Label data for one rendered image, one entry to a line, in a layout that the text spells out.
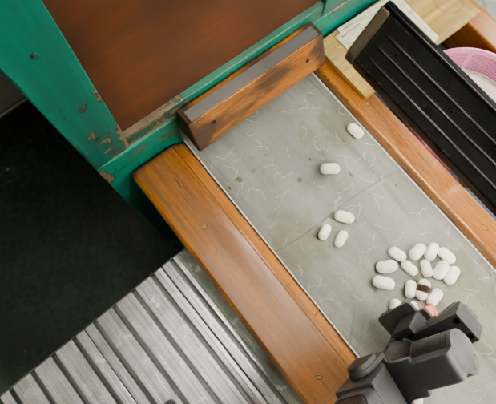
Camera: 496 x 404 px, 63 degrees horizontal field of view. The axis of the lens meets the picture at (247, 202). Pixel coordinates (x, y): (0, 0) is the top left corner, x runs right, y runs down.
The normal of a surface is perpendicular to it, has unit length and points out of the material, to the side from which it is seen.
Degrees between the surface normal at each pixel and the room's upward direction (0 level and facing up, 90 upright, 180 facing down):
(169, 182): 0
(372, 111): 0
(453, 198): 0
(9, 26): 90
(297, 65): 66
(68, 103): 90
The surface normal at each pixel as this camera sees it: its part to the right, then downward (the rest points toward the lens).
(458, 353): 0.59, -0.50
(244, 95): 0.58, 0.60
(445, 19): 0.04, -0.26
